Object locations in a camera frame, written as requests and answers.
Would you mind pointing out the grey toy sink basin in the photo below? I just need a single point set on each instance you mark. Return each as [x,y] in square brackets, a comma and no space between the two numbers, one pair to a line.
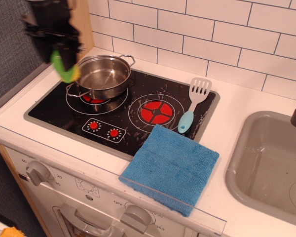
[262,170]

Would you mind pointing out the black toy stovetop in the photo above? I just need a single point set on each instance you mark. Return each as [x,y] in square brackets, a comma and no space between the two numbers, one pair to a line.
[148,101]

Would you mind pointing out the stainless steel pot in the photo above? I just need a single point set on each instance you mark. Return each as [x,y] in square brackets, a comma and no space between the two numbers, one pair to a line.
[103,77]

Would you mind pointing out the left red stove knob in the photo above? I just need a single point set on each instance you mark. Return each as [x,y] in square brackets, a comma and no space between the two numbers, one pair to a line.
[93,125]

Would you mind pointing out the grey spatula with blue handle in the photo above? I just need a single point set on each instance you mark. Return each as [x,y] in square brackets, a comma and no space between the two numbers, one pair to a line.
[198,91]

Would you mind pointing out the blue folded cloth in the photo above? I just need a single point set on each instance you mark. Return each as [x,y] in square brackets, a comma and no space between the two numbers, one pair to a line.
[171,169]

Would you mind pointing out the grey oven temperature knob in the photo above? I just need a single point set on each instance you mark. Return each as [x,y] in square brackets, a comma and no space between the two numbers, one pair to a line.
[136,218]

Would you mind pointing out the grey timer knob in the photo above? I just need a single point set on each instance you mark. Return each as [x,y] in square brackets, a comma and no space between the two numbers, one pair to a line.
[37,172]

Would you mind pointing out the red stove knob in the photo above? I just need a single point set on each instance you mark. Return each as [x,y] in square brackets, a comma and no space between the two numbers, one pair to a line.
[93,125]
[114,133]

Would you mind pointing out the grey oven door handle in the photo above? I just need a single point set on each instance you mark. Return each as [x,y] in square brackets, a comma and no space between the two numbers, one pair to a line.
[78,226]

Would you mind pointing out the green yellow toy corn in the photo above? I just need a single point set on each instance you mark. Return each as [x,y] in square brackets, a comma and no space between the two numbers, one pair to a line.
[69,76]

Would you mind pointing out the right red stove knob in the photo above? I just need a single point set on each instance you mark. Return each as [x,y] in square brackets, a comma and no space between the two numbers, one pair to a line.
[114,133]

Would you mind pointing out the wooden side panel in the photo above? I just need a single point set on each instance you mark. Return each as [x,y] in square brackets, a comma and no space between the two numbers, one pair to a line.
[81,21]

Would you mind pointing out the orange object at corner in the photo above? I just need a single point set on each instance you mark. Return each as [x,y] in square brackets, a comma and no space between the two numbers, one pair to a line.
[11,232]

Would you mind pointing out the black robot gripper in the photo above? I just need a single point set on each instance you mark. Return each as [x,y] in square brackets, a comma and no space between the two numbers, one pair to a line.
[48,25]

